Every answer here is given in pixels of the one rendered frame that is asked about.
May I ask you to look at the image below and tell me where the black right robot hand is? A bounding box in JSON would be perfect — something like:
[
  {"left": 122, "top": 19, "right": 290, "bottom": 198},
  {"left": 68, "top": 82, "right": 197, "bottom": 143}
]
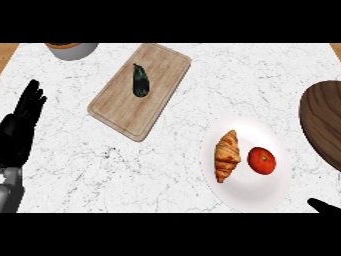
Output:
[{"left": 308, "top": 197, "right": 341, "bottom": 214}]

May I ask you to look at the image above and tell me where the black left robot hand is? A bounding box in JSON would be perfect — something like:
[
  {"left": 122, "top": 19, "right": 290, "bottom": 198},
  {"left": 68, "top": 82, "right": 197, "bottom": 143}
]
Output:
[{"left": 0, "top": 79, "right": 49, "bottom": 174}]

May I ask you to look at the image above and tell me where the red tomato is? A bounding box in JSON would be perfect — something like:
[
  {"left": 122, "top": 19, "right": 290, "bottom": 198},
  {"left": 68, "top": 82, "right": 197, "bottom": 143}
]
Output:
[{"left": 247, "top": 146, "right": 278, "bottom": 176}]

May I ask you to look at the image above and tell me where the white plate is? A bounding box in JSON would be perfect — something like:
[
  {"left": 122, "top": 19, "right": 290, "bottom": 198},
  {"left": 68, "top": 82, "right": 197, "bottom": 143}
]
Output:
[{"left": 200, "top": 116, "right": 294, "bottom": 213}]

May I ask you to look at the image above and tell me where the dark brown wooden bowl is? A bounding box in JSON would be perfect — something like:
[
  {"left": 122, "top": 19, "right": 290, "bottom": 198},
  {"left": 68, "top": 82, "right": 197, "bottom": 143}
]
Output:
[{"left": 299, "top": 80, "right": 341, "bottom": 182}]

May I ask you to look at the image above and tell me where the golden brown croissant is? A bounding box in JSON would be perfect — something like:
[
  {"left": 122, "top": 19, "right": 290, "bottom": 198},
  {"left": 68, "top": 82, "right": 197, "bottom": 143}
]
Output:
[{"left": 213, "top": 129, "right": 243, "bottom": 184}]

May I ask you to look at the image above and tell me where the grey pot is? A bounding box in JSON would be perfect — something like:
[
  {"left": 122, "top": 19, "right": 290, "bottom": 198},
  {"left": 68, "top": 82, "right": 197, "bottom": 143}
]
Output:
[{"left": 45, "top": 43, "right": 101, "bottom": 62}]

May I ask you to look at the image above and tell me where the light wooden cutting board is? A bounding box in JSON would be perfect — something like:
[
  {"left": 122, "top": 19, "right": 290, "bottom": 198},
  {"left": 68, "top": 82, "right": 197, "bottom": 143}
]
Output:
[{"left": 86, "top": 43, "right": 194, "bottom": 143}]

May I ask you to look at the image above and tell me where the dark green eggplant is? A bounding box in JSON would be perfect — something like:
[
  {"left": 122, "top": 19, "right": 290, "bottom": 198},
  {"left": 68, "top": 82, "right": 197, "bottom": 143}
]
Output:
[{"left": 132, "top": 63, "right": 151, "bottom": 98}]

